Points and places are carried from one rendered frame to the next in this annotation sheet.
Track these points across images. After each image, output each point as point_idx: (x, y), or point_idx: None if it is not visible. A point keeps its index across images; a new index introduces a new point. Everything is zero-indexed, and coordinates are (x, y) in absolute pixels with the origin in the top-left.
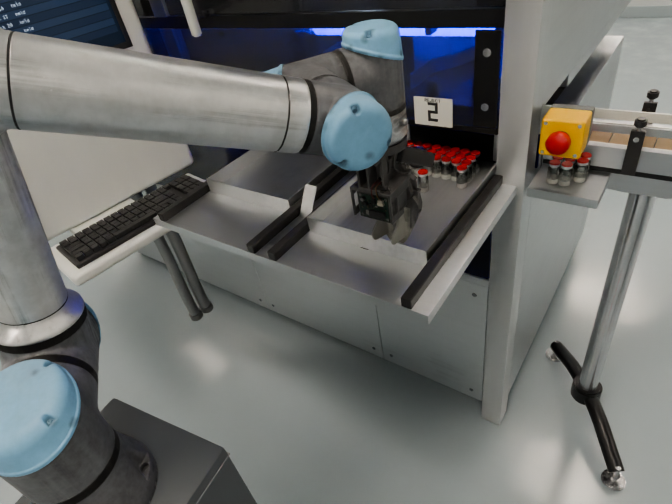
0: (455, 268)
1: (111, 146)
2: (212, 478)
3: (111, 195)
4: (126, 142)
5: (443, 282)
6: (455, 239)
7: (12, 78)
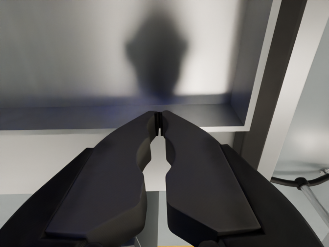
0: (294, 85)
1: None
2: (140, 246)
3: None
4: None
5: (276, 128)
6: (303, 13)
7: None
